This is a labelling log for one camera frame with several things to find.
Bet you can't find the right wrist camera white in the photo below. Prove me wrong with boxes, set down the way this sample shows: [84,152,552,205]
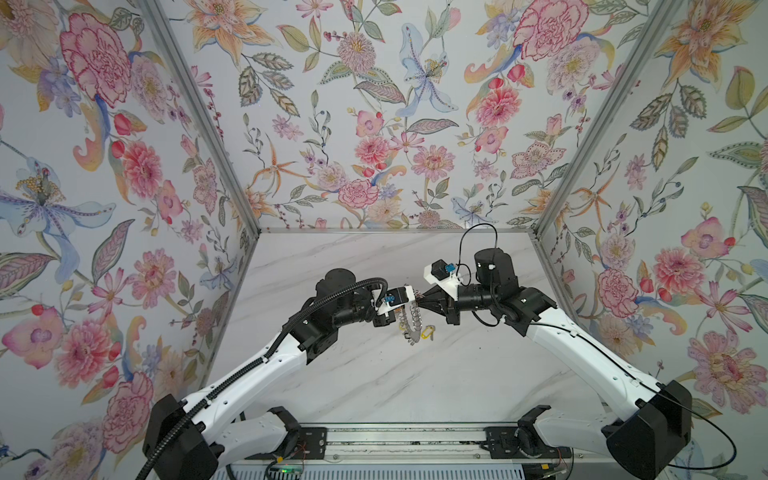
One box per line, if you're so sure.
[424,259,471,300]

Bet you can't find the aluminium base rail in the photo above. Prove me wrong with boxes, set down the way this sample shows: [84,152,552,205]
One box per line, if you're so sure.
[209,421,607,466]

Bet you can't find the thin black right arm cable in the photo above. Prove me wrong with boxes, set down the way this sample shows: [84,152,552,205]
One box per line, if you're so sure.
[457,223,738,472]

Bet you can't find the round steel key organizer disc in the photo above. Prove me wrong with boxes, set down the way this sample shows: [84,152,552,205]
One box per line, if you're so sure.
[394,285,422,346]

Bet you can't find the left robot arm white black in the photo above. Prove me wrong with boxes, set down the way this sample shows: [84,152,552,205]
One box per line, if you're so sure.
[137,269,416,479]

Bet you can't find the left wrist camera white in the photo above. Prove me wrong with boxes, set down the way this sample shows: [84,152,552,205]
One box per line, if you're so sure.
[377,285,416,315]

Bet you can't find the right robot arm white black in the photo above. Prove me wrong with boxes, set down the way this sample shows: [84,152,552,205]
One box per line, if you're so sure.
[417,248,693,479]

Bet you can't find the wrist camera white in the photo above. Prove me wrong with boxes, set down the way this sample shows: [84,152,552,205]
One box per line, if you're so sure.
[424,259,471,300]
[377,285,416,315]

